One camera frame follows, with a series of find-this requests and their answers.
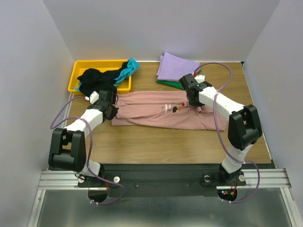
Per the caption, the folded lavender t-shirt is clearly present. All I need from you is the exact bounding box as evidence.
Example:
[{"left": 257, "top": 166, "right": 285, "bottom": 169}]
[{"left": 156, "top": 52, "right": 200, "bottom": 82}]

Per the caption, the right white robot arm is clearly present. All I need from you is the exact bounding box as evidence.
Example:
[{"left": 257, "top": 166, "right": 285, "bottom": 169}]
[{"left": 179, "top": 74, "right": 263, "bottom": 184}]

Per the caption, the yellow plastic bin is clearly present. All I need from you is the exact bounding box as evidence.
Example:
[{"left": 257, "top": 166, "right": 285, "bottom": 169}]
[{"left": 68, "top": 59, "right": 127, "bottom": 96}]

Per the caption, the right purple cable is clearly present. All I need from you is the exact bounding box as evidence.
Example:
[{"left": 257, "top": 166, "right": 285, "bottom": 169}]
[{"left": 194, "top": 62, "right": 260, "bottom": 204}]

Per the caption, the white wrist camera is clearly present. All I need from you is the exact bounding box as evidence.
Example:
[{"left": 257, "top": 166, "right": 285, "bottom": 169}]
[
  {"left": 194, "top": 75, "right": 205, "bottom": 84},
  {"left": 85, "top": 91, "right": 99, "bottom": 104}
]

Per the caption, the pink t-shirt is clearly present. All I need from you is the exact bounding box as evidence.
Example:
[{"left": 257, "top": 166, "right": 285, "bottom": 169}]
[{"left": 111, "top": 90, "right": 216, "bottom": 130}]

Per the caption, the teal garment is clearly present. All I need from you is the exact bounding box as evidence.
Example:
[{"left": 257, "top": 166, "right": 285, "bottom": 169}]
[{"left": 114, "top": 58, "right": 140, "bottom": 87}]

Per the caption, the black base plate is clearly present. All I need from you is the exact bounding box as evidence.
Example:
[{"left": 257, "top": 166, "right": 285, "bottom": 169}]
[{"left": 48, "top": 163, "right": 276, "bottom": 198}]

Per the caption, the folded green t-shirt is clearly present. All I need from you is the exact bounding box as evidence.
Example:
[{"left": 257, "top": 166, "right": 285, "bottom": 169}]
[{"left": 156, "top": 70, "right": 205, "bottom": 90}]

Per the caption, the black garment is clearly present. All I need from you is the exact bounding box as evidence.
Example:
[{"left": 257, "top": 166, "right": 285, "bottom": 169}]
[{"left": 77, "top": 62, "right": 128, "bottom": 96}]

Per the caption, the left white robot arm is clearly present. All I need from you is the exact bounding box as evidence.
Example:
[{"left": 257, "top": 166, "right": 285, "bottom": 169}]
[{"left": 48, "top": 90, "right": 118, "bottom": 186}]

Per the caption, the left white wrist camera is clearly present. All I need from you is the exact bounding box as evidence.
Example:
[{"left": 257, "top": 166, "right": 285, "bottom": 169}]
[{"left": 85, "top": 91, "right": 99, "bottom": 104}]

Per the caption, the aluminium rail frame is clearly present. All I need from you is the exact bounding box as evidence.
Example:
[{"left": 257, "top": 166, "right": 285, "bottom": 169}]
[{"left": 28, "top": 163, "right": 303, "bottom": 227}]

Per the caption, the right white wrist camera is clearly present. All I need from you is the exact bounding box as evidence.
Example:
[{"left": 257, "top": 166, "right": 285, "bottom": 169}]
[{"left": 194, "top": 75, "right": 205, "bottom": 84}]

